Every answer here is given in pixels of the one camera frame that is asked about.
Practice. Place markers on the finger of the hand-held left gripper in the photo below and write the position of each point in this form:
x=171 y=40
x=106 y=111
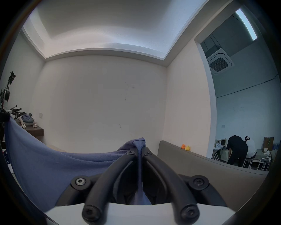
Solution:
x=3 y=114

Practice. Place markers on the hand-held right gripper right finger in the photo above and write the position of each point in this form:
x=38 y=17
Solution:
x=173 y=186

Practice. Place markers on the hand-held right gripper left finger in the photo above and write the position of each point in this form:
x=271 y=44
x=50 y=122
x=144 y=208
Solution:
x=100 y=189

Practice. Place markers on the dark blue shirt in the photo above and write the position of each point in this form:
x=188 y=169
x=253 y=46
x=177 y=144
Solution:
x=54 y=167

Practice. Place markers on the brown wooden shelf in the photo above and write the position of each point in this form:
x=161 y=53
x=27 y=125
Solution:
x=35 y=130

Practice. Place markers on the yellow rubber duck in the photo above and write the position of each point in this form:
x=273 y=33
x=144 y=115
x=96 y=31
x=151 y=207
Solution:
x=187 y=148

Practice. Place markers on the white folding table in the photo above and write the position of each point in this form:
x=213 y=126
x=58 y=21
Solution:
x=219 y=151

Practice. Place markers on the low table with cartons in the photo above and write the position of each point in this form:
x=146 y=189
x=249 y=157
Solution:
x=266 y=151

